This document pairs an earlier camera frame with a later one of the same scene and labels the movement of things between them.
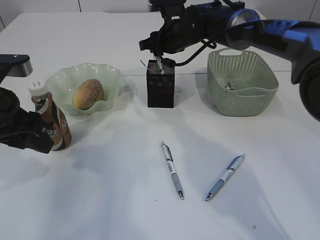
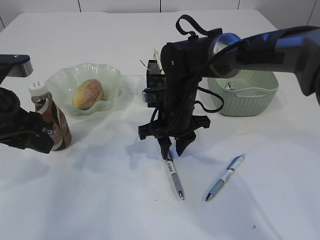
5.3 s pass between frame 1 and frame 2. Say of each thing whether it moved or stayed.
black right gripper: moved
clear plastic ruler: stayed
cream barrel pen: stayed
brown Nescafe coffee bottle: stayed
